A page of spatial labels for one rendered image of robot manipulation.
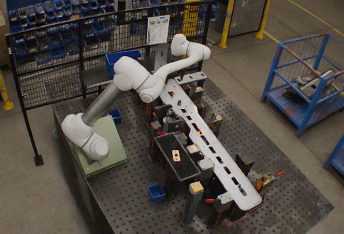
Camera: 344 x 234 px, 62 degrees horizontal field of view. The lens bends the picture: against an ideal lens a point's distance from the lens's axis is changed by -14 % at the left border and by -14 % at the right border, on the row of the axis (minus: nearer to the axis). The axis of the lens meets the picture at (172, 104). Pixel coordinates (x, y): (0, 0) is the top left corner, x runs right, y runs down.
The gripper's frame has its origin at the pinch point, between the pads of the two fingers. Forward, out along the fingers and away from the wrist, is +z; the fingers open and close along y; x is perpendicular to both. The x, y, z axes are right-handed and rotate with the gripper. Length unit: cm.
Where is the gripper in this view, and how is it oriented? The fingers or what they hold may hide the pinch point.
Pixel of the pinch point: (173, 80)
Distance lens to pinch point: 263.1
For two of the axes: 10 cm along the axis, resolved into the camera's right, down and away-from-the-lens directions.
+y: 8.9, -2.3, 3.9
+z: -1.0, 7.4, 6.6
